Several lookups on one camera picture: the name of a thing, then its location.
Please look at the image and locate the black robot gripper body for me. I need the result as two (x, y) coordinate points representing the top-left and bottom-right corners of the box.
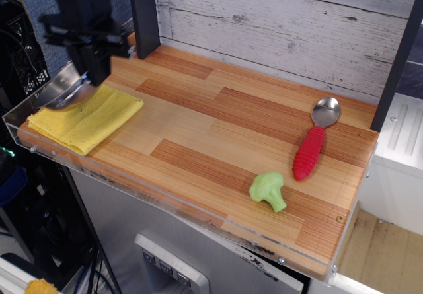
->
(39, 0), (130, 57)

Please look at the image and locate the silver toy fridge cabinet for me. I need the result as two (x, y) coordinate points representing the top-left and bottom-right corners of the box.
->
(71, 170), (310, 293)

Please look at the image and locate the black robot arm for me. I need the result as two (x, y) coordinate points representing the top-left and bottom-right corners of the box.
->
(39, 0), (132, 87)

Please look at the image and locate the green toy broccoli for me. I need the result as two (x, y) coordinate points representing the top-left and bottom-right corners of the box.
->
(249, 172), (287, 213)

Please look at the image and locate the black plastic crate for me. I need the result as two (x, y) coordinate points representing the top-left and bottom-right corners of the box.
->
(1, 0), (50, 106)

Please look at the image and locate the dark vertical post right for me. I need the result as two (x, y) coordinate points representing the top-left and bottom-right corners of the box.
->
(370, 0), (422, 132)

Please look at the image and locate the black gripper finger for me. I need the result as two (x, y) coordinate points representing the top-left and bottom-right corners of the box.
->
(68, 45), (87, 76)
(83, 45), (111, 87)

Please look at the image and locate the silver metal pan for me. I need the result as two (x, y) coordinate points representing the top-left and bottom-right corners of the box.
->
(36, 61), (97, 110)

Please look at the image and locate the red handled metal spoon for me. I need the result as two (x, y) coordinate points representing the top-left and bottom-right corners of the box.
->
(292, 97), (340, 181)

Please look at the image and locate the clear acrylic table guard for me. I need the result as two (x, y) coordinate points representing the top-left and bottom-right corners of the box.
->
(1, 26), (377, 287)

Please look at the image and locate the white plastic unit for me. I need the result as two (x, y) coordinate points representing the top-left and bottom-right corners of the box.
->
(358, 93), (422, 235)

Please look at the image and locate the yellow folded rag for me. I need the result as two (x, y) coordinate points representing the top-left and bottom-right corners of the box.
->
(28, 85), (143, 156)

